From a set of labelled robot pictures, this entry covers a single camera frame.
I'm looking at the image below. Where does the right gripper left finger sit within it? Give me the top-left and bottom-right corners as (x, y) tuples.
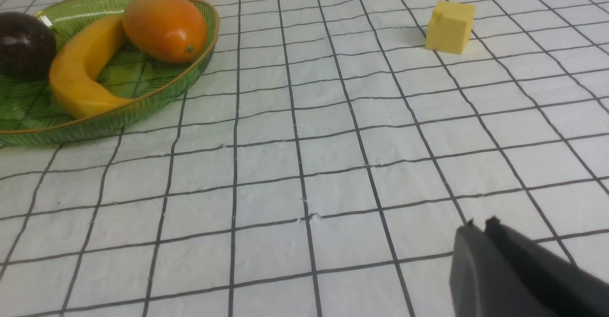
(449, 222), (556, 317)

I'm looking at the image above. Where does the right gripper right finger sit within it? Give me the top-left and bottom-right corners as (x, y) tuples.
(484, 217), (609, 317)

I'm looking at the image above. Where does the orange yellow mango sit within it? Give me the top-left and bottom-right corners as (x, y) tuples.
(122, 0), (207, 64)

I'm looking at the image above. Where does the yellow plastic banana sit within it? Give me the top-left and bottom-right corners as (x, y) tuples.
(49, 15), (132, 119)

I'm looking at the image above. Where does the dark purple mangosteen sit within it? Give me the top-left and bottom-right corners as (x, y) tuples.
(0, 11), (57, 80)

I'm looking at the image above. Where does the white grid tablecloth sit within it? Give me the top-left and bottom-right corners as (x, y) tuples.
(1, 0), (608, 317)

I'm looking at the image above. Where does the yellow foam cube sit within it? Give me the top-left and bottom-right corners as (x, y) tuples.
(425, 0), (476, 54)

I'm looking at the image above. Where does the green glass leaf plate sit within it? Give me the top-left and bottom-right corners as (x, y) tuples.
(0, 0), (220, 146)

